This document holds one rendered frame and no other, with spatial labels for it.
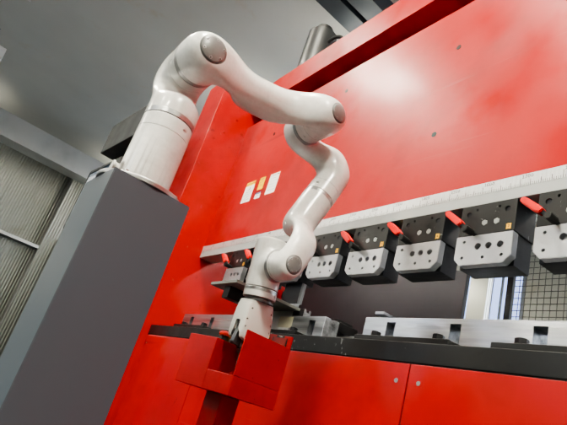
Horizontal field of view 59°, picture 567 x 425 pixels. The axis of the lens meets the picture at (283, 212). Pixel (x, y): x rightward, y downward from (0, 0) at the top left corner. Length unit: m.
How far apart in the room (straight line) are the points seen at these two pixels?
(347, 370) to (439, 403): 0.28
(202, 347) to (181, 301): 1.26
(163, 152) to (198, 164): 1.54
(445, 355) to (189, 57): 0.85
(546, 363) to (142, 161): 0.86
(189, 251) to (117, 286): 1.55
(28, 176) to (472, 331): 10.68
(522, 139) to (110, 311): 1.03
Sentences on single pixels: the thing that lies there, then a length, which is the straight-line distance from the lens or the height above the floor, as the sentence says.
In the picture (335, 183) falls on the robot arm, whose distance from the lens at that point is 1.41.
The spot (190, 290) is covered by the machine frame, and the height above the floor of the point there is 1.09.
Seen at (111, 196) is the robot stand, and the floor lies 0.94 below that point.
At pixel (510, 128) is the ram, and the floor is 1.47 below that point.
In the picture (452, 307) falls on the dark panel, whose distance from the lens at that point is 1.98.
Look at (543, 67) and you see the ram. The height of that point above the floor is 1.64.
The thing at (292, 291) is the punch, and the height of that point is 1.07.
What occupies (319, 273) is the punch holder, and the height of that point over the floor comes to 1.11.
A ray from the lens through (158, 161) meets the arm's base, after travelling 1.13.
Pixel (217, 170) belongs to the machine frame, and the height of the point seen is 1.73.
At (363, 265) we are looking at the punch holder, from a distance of 1.52.
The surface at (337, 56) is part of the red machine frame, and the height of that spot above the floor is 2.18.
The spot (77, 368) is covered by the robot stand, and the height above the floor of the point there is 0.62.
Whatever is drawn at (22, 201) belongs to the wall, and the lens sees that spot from 11.31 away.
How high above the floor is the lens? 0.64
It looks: 22 degrees up
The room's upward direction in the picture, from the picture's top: 18 degrees clockwise
